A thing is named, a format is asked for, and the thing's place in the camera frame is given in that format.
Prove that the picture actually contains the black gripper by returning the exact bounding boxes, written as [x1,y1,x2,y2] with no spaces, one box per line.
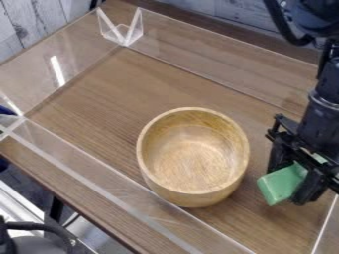
[266,90,339,205]

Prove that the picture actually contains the green rectangular block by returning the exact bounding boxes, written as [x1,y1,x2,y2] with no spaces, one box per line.
[256,160,307,206]

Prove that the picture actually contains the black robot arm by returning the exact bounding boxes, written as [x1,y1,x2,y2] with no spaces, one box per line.
[256,0,339,205]

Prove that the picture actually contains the brown wooden bowl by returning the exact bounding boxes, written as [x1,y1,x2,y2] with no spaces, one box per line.
[136,107,251,207]

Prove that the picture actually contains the black table leg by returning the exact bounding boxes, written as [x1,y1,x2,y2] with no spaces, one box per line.
[49,197,65,222]

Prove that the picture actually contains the clear acrylic tray walls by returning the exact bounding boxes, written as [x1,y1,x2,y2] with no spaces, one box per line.
[0,3,339,254]

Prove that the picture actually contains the grey metal bracket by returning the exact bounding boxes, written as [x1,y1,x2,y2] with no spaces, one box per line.
[44,232,98,254]

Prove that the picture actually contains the black cable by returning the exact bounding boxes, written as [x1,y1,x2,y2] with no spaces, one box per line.
[0,216,78,254]

